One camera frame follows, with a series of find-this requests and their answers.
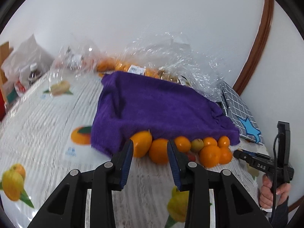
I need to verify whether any brown wooden door frame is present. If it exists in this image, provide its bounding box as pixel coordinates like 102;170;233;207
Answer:
233;0;274;96

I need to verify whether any dark medicine bottle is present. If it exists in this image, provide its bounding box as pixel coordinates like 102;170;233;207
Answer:
28;63;42;85

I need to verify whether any clear bag of oranges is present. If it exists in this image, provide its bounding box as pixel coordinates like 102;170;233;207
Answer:
48;41;160;86

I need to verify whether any white plastic bag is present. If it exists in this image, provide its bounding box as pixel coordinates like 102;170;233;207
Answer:
3;35;54;97

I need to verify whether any small orange mandarin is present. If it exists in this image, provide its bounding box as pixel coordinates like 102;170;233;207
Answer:
174;136;191;153

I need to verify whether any small yellow green fruit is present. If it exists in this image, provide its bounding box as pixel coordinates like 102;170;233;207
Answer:
191;139;204;153

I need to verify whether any person's right hand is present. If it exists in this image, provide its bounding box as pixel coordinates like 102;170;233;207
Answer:
259;174;291;209

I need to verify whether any large orange mandarin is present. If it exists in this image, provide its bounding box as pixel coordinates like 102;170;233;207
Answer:
199;145;221;168
149;139;169;165

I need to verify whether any grey checked star bag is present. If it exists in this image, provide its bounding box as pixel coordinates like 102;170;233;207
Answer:
220;82;264;145

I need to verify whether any small red fruit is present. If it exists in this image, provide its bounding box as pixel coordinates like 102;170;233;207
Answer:
187;153;196;162

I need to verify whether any large clear plastic bag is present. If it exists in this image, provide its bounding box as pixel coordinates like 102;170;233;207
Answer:
120;32;230;102

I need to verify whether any wooden box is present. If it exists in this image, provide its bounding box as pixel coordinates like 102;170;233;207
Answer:
0;41;13;105

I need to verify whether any oval orange fruit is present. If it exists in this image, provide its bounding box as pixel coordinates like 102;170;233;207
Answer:
130;130;153;158

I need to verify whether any purple towel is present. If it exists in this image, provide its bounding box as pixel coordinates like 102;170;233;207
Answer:
91;72;240;157

